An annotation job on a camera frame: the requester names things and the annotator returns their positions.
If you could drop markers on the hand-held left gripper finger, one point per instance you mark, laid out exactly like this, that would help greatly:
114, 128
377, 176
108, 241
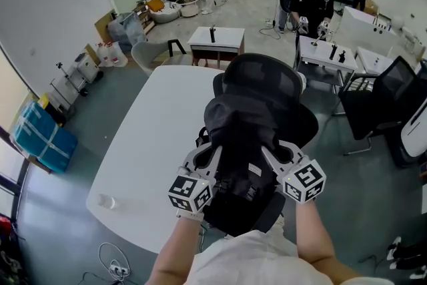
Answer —
215, 160
193, 158

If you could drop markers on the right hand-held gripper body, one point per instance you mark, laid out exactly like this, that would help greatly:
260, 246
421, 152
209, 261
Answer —
304, 181

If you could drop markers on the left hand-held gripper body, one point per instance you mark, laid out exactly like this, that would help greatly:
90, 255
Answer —
189, 193

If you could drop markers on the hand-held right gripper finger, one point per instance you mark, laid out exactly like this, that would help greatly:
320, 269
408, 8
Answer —
271, 160
297, 151

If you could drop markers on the black backpack bag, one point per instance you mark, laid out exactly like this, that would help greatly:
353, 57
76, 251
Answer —
243, 150

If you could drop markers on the black mesh office chair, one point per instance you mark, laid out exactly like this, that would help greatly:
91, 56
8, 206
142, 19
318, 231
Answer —
263, 76

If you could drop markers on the person's right forearm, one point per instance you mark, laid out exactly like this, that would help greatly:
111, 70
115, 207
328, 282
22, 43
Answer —
313, 237

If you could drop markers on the person's left forearm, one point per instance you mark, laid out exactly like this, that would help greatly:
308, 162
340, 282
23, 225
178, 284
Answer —
173, 250

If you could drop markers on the black visitor chair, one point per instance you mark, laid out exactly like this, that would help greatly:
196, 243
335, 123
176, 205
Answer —
383, 100

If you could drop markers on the grey shell chair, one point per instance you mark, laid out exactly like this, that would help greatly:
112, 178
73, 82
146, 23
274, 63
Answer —
146, 55

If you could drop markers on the large clear plastic bag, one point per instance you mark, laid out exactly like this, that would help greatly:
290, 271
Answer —
126, 30

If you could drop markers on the clear plastic cup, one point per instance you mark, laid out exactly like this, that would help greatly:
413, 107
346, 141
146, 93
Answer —
106, 201

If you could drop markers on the person's white shirt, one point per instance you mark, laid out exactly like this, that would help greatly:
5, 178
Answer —
253, 260

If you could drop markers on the white small desk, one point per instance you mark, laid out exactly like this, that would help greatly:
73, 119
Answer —
320, 55
373, 60
220, 40

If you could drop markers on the black small stand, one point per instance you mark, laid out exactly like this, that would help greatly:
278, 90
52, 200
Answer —
342, 56

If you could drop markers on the black upright tool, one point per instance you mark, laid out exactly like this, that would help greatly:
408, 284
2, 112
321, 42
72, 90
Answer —
333, 52
212, 34

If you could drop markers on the white power strip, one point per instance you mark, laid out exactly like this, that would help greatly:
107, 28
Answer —
118, 271

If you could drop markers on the white rounded appliance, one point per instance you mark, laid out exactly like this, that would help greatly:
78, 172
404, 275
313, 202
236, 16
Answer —
415, 133

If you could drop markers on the black and white shoes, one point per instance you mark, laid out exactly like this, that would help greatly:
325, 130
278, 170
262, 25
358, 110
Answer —
405, 253

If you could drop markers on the clear water jug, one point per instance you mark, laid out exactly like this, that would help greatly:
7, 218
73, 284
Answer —
104, 56
118, 55

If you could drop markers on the white counter block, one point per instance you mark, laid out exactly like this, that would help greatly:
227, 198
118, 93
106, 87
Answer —
363, 26

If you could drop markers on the white wheeled cart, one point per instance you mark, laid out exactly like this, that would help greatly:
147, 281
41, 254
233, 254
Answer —
75, 76

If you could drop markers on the white round ottoman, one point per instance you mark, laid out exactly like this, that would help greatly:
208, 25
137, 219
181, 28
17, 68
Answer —
164, 14

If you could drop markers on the blue wrapped package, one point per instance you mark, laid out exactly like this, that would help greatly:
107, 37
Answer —
45, 140

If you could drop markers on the orange cushion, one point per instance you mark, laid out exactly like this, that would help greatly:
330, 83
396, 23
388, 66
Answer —
155, 4

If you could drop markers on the brown cardboard sheet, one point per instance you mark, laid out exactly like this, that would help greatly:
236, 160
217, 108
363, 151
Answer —
104, 26

